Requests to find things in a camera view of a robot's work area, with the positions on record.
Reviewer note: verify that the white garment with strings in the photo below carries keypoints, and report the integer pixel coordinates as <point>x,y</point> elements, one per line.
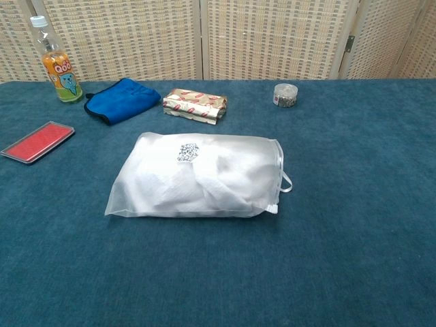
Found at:
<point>221,184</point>

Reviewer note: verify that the translucent plastic zip bag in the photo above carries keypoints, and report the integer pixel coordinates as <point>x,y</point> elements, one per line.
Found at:
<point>136,197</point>

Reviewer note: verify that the gold red-printed packet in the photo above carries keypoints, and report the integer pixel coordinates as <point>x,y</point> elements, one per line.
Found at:
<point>194,105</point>

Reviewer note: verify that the teal table cover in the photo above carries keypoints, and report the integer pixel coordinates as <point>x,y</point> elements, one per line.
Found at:
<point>218,272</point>

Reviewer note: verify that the blue folded cloth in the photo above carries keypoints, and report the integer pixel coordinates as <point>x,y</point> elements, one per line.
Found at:
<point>126,98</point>

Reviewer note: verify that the woven folding screen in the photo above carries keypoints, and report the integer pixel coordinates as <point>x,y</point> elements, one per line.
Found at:
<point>119,34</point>

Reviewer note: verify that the orange drink bottle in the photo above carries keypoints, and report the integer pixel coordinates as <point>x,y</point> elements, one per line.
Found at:
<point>63,75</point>

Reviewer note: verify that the metal screen hinge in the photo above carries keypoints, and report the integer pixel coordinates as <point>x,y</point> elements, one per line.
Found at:
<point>351,43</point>

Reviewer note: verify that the flat red case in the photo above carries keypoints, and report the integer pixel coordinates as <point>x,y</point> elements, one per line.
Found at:
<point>37,143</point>

